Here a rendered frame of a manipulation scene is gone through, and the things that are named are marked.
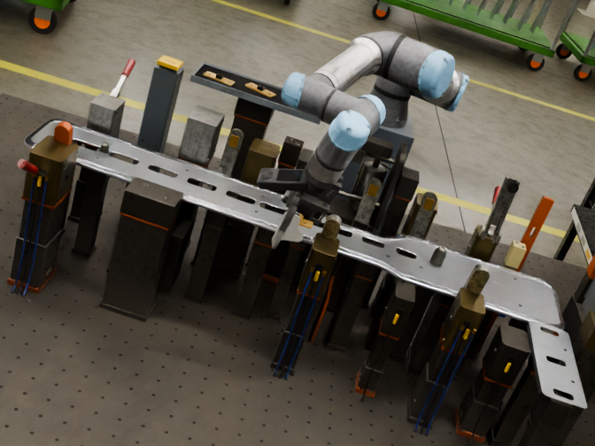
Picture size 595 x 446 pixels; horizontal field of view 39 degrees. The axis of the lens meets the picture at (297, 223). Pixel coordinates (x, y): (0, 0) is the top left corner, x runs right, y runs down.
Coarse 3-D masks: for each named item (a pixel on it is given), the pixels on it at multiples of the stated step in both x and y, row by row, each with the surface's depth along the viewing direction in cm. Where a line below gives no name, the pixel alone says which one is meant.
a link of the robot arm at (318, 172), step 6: (312, 156) 175; (312, 162) 174; (318, 162) 173; (312, 168) 174; (318, 168) 173; (324, 168) 172; (312, 174) 175; (318, 174) 174; (324, 174) 173; (330, 174) 173; (336, 174) 174; (318, 180) 175; (324, 180) 174; (330, 180) 175; (336, 180) 176
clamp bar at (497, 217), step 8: (504, 184) 214; (512, 184) 211; (504, 192) 215; (512, 192) 211; (496, 200) 216; (504, 200) 216; (512, 200) 215; (496, 208) 216; (504, 208) 216; (496, 216) 217; (504, 216) 216; (488, 224) 217; (496, 224) 218; (496, 232) 217
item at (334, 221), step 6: (330, 216) 192; (336, 216) 192; (330, 222) 191; (336, 222) 191; (324, 228) 192; (330, 228) 192; (336, 228) 192; (324, 234) 193; (330, 234) 193; (336, 234) 193
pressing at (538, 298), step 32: (96, 160) 203; (160, 160) 214; (192, 192) 204; (224, 192) 209; (256, 192) 214; (256, 224) 201; (352, 256) 201; (384, 256) 204; (416, 256) 210; (448, 256) 215; (448, 288) 200; (512, 288) 209; (544, 288) 214; (544, 320) 200
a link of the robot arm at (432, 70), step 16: (400, 48) 206; (416, 48) 205; (432, 48) 207; (400, 64) 206; (416, 64) 204; (432, 64) 203; (448, 64) 205; (400, 80) 208; (416, 80) 205; (432, 80) 204; (448, 80) 211; (464, 80) 244; (416, 96) 252; (432, 96) 208; (448, 96) 242
